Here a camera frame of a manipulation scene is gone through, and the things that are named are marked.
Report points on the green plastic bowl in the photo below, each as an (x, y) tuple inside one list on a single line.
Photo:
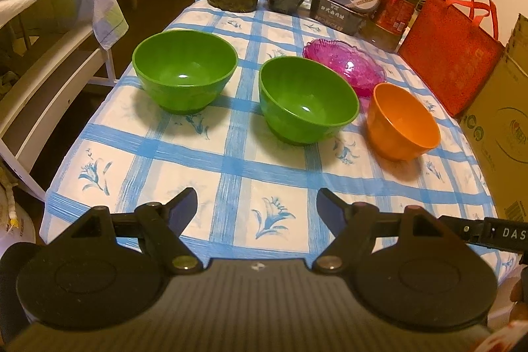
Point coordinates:
[(184, 70), (303, 101)]

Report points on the dark rectangular food box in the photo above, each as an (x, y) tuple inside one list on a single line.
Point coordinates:
[(336, 16)]

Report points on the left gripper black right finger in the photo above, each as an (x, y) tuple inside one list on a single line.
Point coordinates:
[(351, 226)]

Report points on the oil bottle red label right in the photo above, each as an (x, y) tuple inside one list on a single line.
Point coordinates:
[(385, 27)]

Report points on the white shelf rack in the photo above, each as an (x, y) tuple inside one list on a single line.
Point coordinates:
[(63, 56)]

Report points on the blue checked tablecloth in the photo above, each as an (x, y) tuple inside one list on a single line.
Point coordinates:
[(257, 194)]

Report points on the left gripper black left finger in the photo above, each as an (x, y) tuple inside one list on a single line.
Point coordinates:
[(161, 226)]

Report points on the orange plastic bowl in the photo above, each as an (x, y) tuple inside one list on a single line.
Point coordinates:
[(398, 126)]

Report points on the person's right hand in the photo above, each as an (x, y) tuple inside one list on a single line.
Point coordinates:
[(512, 337)]

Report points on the red tote bag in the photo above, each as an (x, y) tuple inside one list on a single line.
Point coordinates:
[(453, 46)]

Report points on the pink glass plate floral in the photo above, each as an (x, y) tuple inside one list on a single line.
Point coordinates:
[(355, 66)]

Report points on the large cardboard box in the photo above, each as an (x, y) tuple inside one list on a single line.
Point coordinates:
[(496, 126)]

